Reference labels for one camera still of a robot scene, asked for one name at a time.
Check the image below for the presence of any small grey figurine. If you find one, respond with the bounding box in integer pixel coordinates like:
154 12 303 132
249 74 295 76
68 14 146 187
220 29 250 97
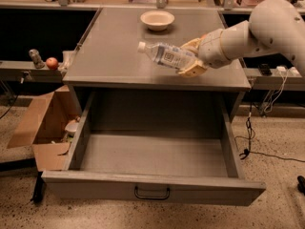
29 49 45 69

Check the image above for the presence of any black floor cable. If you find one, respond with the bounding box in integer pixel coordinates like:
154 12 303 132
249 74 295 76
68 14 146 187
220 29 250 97
234 103 305 164

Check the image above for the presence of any black remote on shelf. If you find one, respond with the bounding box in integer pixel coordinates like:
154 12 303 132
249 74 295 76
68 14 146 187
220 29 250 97
258 64 272 76

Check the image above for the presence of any open grey top drawer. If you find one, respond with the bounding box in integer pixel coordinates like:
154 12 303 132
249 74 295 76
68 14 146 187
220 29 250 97
43 89 266 206

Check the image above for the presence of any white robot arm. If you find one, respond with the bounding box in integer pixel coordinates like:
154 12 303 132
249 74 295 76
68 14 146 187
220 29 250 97
177 0 305 77

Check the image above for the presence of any grey cabinet counter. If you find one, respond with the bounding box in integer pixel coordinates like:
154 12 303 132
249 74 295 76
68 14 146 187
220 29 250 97
63 7 250 93

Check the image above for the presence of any red apple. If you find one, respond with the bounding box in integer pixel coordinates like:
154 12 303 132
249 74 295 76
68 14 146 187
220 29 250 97
46 57 59 70

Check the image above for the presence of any black drawer handle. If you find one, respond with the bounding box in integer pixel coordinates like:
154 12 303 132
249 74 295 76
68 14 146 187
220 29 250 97
134 186 171 200

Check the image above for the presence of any grey shelf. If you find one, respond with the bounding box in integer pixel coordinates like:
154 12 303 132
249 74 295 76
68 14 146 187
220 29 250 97
0 51 76 83
244 68 305 91

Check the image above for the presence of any blue plastic water bottle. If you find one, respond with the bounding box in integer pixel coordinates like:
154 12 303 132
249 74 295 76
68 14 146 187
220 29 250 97
137 42 196 70

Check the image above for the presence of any grey left side shelf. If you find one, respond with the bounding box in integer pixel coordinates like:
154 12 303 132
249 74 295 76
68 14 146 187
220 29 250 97
0 51 76 83

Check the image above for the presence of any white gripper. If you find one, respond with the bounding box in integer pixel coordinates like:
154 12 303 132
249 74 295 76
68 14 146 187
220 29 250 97
177 29 231 77

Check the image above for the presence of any white power adapter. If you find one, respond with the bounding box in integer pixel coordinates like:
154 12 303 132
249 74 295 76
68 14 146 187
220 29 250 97
276 66 287 74

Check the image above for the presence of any grey right side shelf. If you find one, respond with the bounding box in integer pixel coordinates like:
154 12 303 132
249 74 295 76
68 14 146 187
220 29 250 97
244 68 305 91

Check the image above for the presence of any white ceramic bowl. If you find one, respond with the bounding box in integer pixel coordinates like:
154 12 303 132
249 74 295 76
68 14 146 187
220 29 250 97
140 10 174 31

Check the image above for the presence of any brown cardboard box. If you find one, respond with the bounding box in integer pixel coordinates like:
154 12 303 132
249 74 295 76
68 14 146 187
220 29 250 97
8 86 80 172

